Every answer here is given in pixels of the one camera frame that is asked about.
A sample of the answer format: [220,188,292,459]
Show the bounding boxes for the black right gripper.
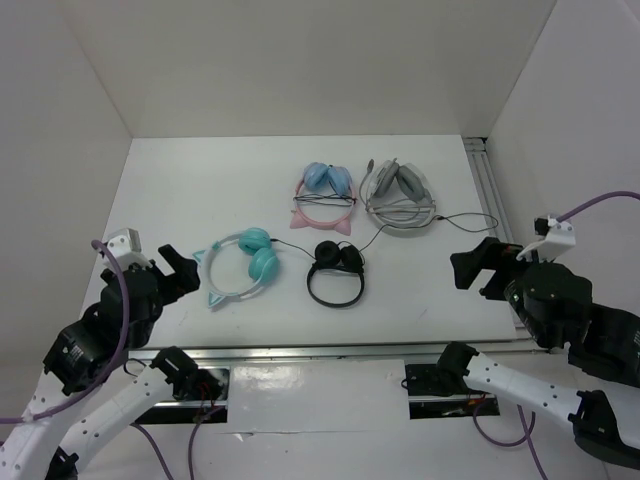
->
[445,232,555,344]

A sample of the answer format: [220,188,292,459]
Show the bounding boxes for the black headphone audio cable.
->
[272,212,501,261]

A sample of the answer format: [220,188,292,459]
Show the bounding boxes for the teal cat-ear headphones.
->
[192,227,280,310]

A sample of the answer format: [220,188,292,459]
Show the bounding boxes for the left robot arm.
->
[1,240,223,479]

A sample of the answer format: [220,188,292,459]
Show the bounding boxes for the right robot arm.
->
[436,237,639,469]

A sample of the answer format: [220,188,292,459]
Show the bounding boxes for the small black headphones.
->
[306,240,366,309]

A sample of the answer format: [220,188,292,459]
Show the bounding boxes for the pink blue cat-ear headphones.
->
[289,162,357,236]

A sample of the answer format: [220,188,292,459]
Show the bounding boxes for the grey white headset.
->
[358,158,437,232]

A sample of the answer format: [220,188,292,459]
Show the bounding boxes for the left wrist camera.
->
[105,228,151,271]

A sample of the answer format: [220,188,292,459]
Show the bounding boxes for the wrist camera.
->
[516,216,576,262]
[105,228,151,271]

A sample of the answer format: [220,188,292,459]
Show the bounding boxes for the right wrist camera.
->
[516,216,576,262]

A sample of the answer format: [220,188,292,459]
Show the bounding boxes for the aluminium rail front edge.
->
[130,339,544,362]

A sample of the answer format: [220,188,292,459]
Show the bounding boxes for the aluminium rail right side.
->
[462,137,514,243]

